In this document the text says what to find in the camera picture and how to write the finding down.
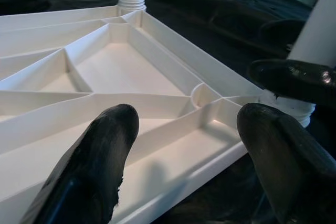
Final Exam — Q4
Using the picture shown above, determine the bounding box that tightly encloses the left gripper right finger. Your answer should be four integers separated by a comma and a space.
236, 102, 336, 224

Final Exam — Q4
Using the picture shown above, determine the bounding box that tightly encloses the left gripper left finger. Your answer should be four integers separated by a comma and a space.
19, 103, 140, 224

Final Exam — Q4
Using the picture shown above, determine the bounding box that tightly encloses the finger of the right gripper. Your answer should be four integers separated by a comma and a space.
258, 18, 309, 59
248, 58, 336, 106

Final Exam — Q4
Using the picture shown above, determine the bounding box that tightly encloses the white plastic children table top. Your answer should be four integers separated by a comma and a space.
0, 5, 266, 224

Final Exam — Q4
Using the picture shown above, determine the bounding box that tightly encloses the black plastic table cover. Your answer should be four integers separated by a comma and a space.
0, 0, 336, 224

